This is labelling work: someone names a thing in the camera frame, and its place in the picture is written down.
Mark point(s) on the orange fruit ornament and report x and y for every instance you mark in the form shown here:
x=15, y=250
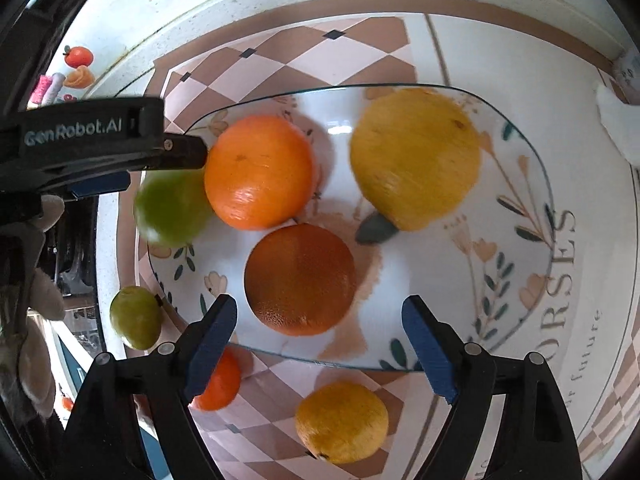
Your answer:
x=79, y=56

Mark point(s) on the dark orange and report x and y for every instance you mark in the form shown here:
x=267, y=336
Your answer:
x=300, y=280

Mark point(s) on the large green fruit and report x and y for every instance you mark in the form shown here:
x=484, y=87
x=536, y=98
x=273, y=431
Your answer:
x=170, y=215

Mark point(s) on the peach flower ornament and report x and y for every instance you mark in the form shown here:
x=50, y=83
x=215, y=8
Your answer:
x=79, y=78

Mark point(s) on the person's left hand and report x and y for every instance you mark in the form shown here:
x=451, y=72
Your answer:
x=42, y=290

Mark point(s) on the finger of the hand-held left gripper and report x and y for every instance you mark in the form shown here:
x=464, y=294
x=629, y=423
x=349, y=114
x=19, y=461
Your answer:
x=186, y=152
x=100, y=184

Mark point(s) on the small green fruit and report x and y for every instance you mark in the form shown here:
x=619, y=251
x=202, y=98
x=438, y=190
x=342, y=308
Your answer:
x=136, y=317

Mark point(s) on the small tangerine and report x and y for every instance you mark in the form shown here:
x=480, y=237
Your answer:
x=222, y=385

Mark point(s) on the white tissue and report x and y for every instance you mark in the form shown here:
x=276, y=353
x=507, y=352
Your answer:
x=620, y=120

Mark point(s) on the large yellow lemon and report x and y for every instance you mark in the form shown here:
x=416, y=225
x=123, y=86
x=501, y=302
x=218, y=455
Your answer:
x=415, y=160

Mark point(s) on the checkered pink placemat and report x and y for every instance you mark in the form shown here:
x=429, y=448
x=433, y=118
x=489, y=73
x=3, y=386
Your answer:
x=350, y=55

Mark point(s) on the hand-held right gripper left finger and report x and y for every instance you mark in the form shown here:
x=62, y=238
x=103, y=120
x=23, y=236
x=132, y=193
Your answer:
x=212, y=340

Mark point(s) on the floral white plate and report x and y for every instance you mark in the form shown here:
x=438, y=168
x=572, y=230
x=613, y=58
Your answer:
x=425, y=285

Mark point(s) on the small yellow lemon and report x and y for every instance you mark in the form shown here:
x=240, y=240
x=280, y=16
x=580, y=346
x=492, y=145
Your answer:
x=342, y=422

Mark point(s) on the bright orange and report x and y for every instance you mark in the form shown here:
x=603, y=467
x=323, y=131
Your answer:
x=260, y=170

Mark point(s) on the pink ornament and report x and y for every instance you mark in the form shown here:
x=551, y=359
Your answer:
x=45, y=90

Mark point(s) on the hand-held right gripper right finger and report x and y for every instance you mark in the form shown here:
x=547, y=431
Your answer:
x=427, y=340

